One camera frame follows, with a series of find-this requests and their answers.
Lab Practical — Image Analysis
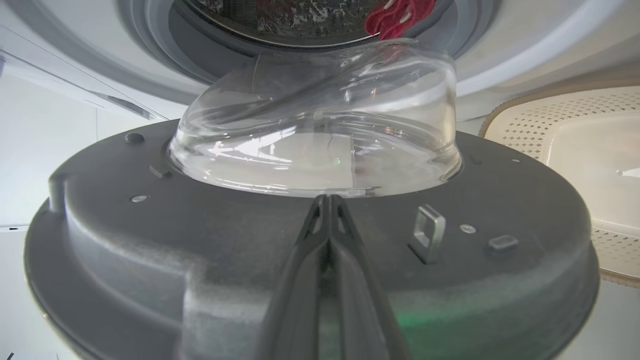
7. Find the red white-striped garment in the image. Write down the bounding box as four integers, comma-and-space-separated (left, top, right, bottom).
364, 0, 436, 41

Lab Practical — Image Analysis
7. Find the dark grey glass washer door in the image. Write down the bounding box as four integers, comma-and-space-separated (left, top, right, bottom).
22, 37, 601, 360

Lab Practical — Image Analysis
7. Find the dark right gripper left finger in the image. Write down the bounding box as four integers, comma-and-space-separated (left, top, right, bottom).
255, 194, 330, 360

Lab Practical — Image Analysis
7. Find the white front-load washing machine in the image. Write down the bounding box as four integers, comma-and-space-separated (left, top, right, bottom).
0, 0, 640, 132

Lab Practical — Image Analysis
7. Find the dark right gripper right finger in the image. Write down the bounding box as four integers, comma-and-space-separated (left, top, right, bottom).
329, 194, 412, 360

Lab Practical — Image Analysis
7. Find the cream perforated laundry basket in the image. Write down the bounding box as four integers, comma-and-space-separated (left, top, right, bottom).
479, 85, 640, 289

